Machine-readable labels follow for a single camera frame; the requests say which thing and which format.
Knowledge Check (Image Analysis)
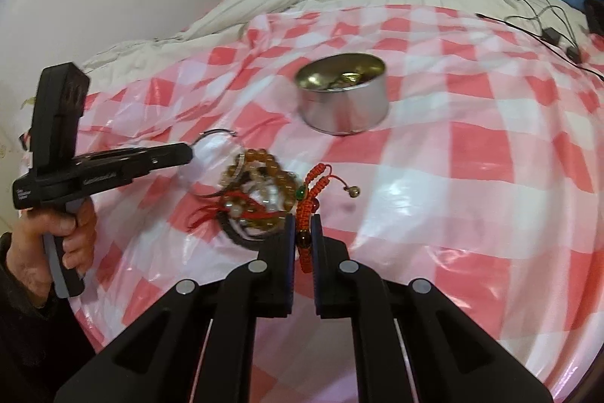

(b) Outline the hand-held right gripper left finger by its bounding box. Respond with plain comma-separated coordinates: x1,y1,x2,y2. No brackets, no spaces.
54,214,296,403

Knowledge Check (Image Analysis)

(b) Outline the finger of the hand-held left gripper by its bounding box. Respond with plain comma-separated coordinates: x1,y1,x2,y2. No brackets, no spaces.
140,142,194,173

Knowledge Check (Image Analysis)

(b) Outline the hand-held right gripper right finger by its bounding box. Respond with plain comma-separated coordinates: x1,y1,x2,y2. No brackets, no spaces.
311,213,553,403

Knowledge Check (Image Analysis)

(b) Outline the red braided cord bracelet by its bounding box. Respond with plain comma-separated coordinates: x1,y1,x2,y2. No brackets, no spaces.
295,164,362,277

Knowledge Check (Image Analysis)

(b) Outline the silver bangle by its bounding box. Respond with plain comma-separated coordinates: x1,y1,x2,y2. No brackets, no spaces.
182,128,247,198

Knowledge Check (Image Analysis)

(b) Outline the pale bead bracelet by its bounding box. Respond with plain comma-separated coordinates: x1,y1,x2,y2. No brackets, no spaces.
225,188,287,233

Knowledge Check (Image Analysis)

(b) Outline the amber bead bracelet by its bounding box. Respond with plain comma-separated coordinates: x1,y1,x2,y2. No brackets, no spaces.
221,150,299,219

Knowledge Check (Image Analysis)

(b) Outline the round metal tin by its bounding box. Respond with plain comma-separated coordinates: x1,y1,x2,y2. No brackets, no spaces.
295,54,388,136

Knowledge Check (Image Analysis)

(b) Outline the person's left forearm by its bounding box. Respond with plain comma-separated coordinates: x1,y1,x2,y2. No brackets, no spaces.
0,232,97,403

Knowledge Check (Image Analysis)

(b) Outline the gold jewelry piece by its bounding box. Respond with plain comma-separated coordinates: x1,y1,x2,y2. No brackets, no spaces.
325,71,366,90

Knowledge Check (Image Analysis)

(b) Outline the person's left hand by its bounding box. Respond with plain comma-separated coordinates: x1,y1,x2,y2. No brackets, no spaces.
10,207,98,307

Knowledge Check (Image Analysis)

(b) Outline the red checkered plastic sheet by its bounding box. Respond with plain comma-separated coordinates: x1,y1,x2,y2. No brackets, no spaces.
71,4,604,403

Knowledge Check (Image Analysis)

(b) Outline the black jacket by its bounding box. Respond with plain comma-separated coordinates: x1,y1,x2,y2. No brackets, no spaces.
584,0,604,36

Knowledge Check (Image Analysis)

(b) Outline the black leather bracelet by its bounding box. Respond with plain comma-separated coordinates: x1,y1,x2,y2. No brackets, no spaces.
216,214,266,251

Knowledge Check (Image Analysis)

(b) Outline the red string bracelet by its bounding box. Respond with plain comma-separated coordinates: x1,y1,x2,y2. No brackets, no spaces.
190,201,228,228

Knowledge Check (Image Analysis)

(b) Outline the black cable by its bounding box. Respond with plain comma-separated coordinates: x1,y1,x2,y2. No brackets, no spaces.
476,0,604,82

